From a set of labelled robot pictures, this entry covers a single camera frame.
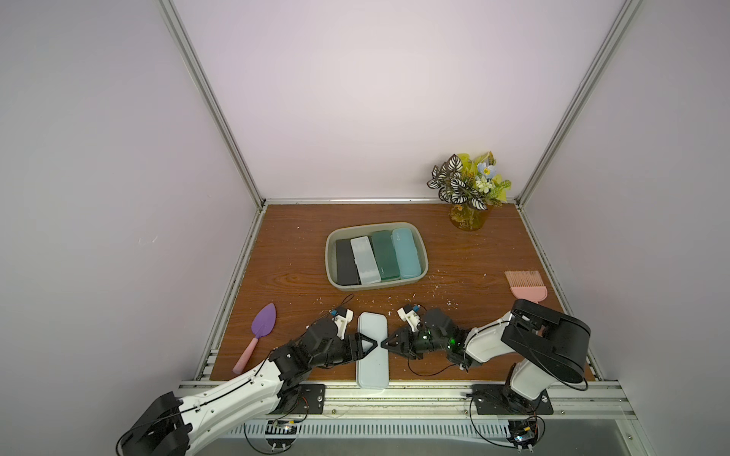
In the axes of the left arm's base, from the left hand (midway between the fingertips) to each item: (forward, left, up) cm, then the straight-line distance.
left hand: (375, 350), depth 76 cm
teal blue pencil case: (+34, -10, -2) cm, 35 cm away
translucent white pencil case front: (+31, +4, -2) cm, 32 cm away
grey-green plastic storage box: (+43, +5, -1) cm, 44 cm away
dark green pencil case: (+36, -2, -2) cm, 37 cm away
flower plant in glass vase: (+47, -31, +18) cm, 59 cm away
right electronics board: (-17, -38, -8) cm, 42 cm away
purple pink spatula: (+9, +36, -7) cm, 38 cm away
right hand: (+1, -2, -1) cm, 3 cm away
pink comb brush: (+24, -52, -6) cm, 57 cm away
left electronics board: (-18, +25, -10) cm, 32 cm away
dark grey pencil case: (+27, +10, -5) cm, 30 cm away
